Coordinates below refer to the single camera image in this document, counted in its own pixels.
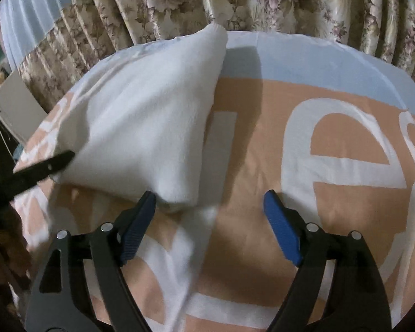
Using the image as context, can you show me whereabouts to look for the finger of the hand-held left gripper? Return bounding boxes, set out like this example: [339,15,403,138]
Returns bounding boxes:
[13,150,76,194]

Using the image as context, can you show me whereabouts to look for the floral curtain with blue top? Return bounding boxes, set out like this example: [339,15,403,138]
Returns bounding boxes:
[0,0,415,101]

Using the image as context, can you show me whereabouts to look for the peach and white printed blanket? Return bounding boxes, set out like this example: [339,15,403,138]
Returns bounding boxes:
[10,29,415,332]

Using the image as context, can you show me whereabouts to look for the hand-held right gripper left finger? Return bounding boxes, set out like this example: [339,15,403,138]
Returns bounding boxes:
[25,190,157,332]

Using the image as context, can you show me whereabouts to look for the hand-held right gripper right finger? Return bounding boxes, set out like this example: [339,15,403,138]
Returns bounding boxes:
[264,190,395,332]

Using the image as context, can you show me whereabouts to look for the white knit sweater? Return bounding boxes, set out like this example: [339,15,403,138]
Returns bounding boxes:
[50,22,228,214]

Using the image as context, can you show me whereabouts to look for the white board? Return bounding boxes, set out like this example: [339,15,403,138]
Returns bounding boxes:
[0,72,47,146]

